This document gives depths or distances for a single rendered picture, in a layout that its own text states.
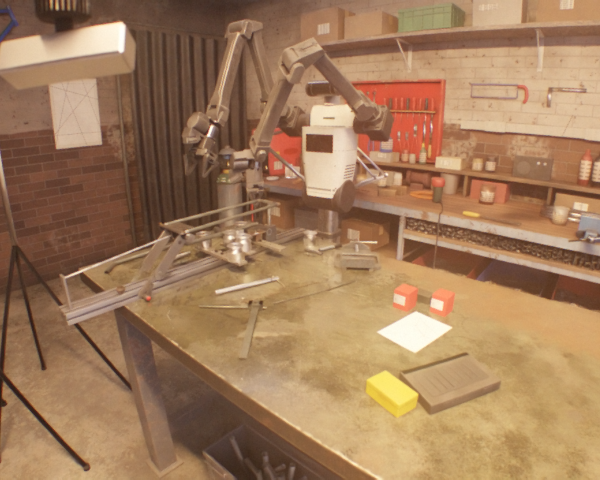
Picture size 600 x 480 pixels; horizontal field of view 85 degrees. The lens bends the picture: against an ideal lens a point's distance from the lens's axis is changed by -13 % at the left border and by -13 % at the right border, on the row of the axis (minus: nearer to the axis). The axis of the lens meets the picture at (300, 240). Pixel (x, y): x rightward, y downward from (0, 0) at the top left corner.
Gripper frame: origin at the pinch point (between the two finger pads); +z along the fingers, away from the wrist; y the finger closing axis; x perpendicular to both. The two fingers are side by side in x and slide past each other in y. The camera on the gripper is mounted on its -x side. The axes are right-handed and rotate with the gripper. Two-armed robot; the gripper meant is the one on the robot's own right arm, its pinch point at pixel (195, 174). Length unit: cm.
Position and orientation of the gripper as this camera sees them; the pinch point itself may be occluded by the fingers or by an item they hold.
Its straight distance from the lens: 146.5
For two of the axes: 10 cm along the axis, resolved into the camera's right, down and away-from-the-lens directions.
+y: 8.2, 1.8, -5.4
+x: 5.0, 2.5, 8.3
